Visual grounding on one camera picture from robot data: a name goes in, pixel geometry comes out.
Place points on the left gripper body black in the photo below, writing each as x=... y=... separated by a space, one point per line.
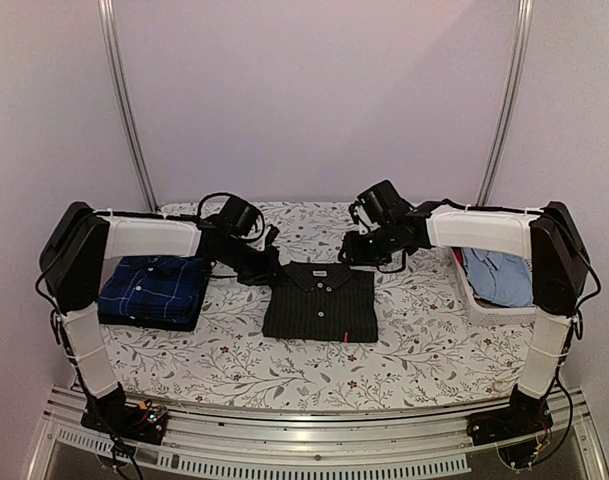
x=252 y=270

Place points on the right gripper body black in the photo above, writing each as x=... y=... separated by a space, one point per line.
x=377 y=251

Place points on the black pinstriped long sleeve shirt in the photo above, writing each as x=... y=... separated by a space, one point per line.
x=322 y=302

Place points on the blue plaid shirt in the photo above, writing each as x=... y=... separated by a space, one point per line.
x=167 y=265

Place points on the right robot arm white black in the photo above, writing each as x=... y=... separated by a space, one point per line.
x=547 y=237

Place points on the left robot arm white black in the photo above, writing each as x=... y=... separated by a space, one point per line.
x=72 y=262

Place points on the floral patterned tablecloth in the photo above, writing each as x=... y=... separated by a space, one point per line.
x=427 y=354

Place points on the white plastic laundry basket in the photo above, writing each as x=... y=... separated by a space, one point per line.
x=480 y=313

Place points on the light blue shirt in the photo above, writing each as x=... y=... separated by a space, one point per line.
x=498 y=278

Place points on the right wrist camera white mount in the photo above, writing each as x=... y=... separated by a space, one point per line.
x=360 y=218

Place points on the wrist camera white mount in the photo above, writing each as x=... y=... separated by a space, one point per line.
x=270 y=235
x=360 y=218

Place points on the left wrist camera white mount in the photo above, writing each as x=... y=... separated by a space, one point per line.
x=270 y=235

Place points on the right aluminium frame post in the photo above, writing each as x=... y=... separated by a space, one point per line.
x=511 y=90

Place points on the aluminium frame post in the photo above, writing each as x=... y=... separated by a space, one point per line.
x=118 y=76
x=511 y=90

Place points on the aluminium front rail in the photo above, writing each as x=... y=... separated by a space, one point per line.
x=206 y=442

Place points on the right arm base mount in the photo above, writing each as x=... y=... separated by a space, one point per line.
x=524 y=415

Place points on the left aluminium frame post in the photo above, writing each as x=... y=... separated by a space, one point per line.
x=118 y=76

